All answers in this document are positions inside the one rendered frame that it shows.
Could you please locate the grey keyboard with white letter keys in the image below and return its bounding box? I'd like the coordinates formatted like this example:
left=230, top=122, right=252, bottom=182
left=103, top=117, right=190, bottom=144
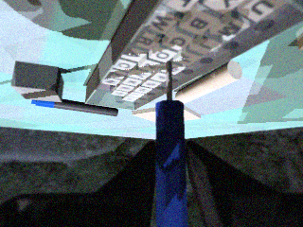
left=84, top=0, right=303, bottom=111

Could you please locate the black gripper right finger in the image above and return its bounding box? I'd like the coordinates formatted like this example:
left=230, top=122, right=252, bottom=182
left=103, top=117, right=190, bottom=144
left=186, top=141, right=303, bottom=227

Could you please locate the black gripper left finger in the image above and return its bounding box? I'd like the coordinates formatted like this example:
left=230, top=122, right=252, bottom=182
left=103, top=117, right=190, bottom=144
left=0, top=141, right=156, bottom=227

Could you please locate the dark grey cube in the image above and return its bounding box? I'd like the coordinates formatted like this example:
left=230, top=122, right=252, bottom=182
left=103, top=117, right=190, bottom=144
left=10, top=61, right=64, bottom=102

